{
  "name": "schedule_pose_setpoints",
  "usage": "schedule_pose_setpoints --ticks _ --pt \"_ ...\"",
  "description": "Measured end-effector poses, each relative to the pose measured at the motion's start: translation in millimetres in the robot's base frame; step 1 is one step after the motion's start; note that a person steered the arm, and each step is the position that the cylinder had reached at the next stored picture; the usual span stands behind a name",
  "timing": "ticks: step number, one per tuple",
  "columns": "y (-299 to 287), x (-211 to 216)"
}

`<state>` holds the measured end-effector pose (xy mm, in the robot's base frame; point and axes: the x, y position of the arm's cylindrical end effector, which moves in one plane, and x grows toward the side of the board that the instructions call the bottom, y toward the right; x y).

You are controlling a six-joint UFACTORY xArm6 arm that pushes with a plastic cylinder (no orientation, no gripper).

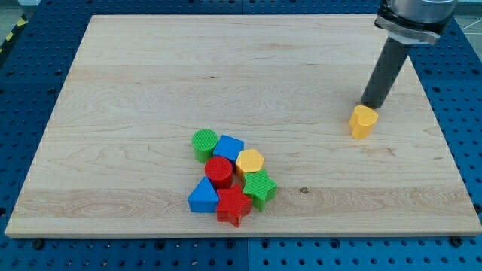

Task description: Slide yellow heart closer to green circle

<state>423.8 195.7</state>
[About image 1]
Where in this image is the green circle block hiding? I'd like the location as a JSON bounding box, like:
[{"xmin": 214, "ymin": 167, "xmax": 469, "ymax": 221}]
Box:
[{"xmin": 191, "ymin": 129, "xmax": 218, "ymax": 163}]

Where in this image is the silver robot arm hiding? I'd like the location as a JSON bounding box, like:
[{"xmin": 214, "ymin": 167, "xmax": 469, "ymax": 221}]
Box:
[{"xmin": 361, "ymin": 0, "xmax": 457, "ymax": 109}]

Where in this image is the red circle block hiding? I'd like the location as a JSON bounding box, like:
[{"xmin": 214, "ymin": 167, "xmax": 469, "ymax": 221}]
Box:
[{"xmin": 204, "ymin": 157, "xmax": 233, "ymax": 189}]

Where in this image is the green star block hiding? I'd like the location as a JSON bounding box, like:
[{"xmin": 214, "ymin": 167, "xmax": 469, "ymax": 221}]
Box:
[{"xmin": 243, "ymin": 169, "xmax": 277, "ymax": 212}]

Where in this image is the red star block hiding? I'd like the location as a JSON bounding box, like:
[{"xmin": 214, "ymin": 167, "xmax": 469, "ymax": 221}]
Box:
[{"xmin": 216, "ymin": 184, "xmax": 252, "ymax": 227}]

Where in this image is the yellow hexagon block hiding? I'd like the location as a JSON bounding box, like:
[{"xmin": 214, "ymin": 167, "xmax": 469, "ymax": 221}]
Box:
[{"xmin": 235, "ymin": 149, "xmax": 265, "ymax": 182}]

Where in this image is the blue triangle block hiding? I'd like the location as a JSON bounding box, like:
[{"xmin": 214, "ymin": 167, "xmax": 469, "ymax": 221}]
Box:
[{"xmin": 188, "ymin": 177, "xmax": 219, "ymax": 213}]

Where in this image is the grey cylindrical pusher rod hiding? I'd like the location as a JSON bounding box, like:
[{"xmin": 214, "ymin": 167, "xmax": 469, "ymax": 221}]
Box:
[{"xmin": 361, "ymin": 37, "xmax": 411, "ymax": 109}]

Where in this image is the wooden board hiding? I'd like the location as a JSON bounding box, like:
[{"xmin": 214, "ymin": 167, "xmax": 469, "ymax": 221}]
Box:
[{"xmin": 5, "ymin": 15, "xmax": 481, "ymax": 239}]

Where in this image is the yellow heart block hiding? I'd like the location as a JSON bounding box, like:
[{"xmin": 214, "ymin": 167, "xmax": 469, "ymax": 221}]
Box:
[{"xmin": 349, "ymin": 105, "xmax": 379, "ymax": 139}]

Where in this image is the blue square block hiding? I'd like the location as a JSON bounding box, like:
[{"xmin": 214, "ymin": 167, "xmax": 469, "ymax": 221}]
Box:
[{"xmin": 213, "ymin": 135, "xmax": 244, "ymax": 164}]

